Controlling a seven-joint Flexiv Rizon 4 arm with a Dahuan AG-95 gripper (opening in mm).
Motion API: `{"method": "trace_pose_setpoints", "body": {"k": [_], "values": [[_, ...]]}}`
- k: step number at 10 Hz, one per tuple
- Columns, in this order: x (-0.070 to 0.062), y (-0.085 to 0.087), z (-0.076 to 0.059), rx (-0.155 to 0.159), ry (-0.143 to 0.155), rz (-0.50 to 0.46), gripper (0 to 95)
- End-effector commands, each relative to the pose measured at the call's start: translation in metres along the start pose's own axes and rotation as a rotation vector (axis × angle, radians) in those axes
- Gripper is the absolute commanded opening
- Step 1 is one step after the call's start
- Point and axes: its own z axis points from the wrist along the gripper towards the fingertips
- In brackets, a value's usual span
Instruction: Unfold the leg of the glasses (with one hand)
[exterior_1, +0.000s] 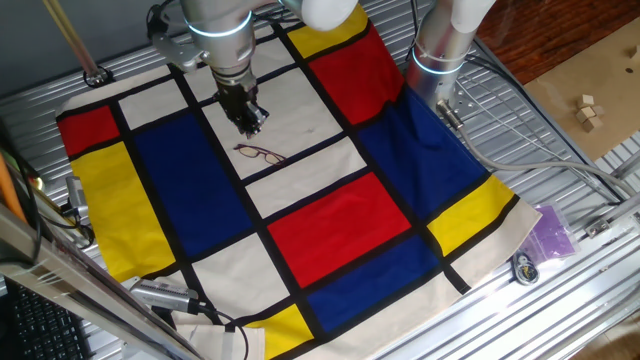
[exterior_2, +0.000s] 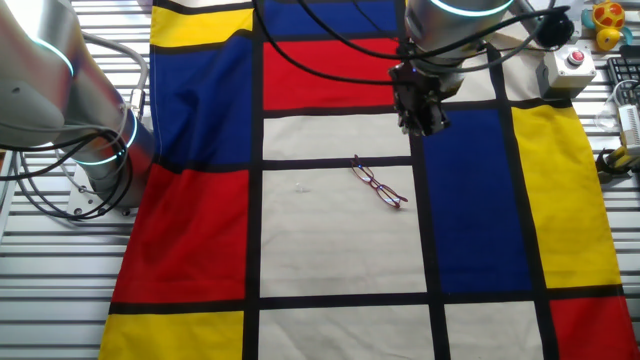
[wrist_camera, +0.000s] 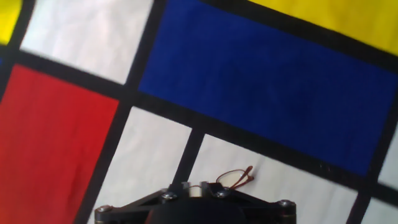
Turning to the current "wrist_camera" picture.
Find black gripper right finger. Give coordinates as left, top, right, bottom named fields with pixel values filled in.
left=200, top=181, right=296, bottom=224

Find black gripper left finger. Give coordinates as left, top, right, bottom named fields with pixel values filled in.
left=95, top=181, right=190, bottom=224

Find brown thin-framed glasses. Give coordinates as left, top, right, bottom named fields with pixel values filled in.
left=189, top=166, right=255, bottom=191

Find colour block tablecloth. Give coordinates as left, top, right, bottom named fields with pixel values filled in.
left=0, top=0, right=398, bottom=224

